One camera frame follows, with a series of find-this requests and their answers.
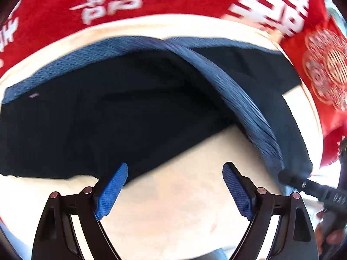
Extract red printed blanket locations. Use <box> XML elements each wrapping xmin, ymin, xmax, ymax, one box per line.
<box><xmin>0</xmin><ymin>0</ymin><xmax>330</xmax><ymax>72</ymax></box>

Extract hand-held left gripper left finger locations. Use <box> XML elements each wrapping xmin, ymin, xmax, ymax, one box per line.
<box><xmin>32</xmin><ymin>162</ymin><xmax>128</xmax><ymax>260</ymax></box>

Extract cream blanket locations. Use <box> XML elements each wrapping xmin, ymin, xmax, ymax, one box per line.
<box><xmin>0</xmin><ymin>13</ymin><xmax>326</xmax><ymax>260</ymax></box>

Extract red cloth with round emblem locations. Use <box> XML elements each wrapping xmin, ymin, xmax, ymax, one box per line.
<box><xmin>279</xmin><ymin>16</ymin><xmax>347</xmax><ymax>168</ymax></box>

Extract person's right hand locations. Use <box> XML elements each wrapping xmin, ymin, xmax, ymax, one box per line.
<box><xmin>315</xmin><ymin>210</ymin><xmax>347</xmax><ymax>247</ymax></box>

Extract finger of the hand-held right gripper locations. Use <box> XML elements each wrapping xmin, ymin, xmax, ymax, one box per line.
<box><xmin>279</xmin><ymin>169</ymin><xmax>347</xmax><ymax>214</ymax></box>

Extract black pants with blue waistband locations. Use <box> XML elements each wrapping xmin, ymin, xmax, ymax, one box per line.
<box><xmin>0</xmin><ymin>36</ymin><xmax>313</xmax><ymax>180</ymax></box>

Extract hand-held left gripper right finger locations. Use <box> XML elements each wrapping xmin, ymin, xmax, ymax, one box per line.
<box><xmin>222</xmin><ymin>162</ymin><xmax>319</xmax><ymax>260</ymax></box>

